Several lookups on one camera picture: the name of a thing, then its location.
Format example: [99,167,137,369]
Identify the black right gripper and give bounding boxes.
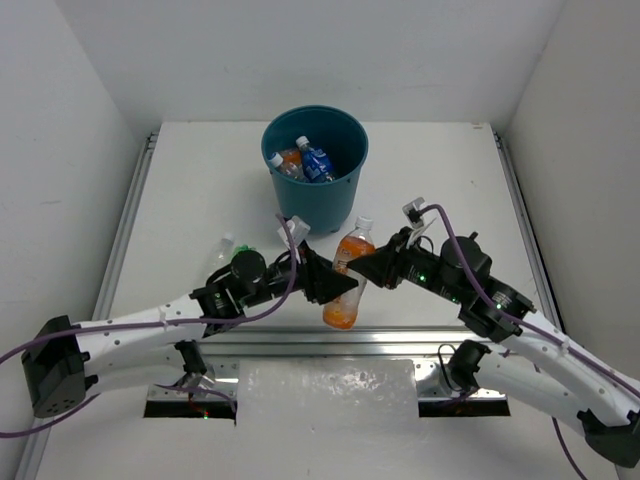
[349,225,463,304]

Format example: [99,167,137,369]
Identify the orange bottle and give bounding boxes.
[279,148,302,170]
[322,215,377,331]

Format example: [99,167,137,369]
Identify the clear bottle white cap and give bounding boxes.
[268,152,307,183]

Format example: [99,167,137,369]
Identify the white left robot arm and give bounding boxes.
[21,243,358,419]

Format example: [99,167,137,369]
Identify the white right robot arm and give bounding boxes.
[348,227,639,469]

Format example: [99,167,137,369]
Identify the teal plastic bin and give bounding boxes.
[261,105,369,235]

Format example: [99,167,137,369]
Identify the crushed green plastic bottle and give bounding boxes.
[232,244,255,257]

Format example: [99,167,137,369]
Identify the clear bottle far left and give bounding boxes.
[213,232,235,268]

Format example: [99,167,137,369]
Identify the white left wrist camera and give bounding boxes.
[278,215,311,247]

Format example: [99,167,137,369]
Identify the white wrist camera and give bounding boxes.
[402,197,437,248]
[278,215,311,247]

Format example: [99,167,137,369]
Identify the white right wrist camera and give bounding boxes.
[402,197,437,248]

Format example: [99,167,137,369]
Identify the aluminium table frame rails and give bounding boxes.
[18,122,574,479]

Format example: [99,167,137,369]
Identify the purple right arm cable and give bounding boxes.
[423,202,640,480]

